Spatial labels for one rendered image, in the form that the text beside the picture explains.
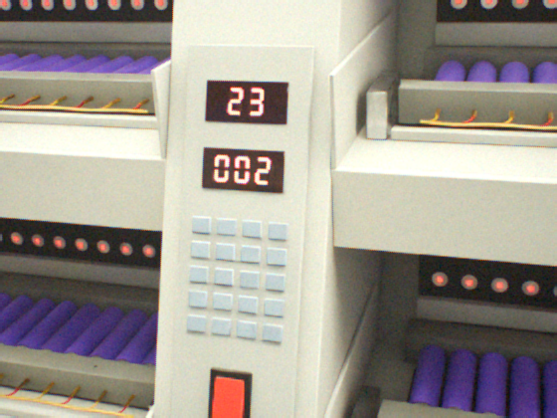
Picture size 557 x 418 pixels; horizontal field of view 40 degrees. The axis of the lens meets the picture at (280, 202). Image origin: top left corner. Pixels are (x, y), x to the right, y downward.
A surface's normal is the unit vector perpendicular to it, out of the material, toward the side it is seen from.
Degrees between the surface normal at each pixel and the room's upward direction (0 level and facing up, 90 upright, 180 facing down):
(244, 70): 90
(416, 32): 90
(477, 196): 111
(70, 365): 21
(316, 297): 90
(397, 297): 90
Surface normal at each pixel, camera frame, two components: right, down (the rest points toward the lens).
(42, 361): -0.05, -0.92
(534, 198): -0.29, 0.39
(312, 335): -0.29, 0.04
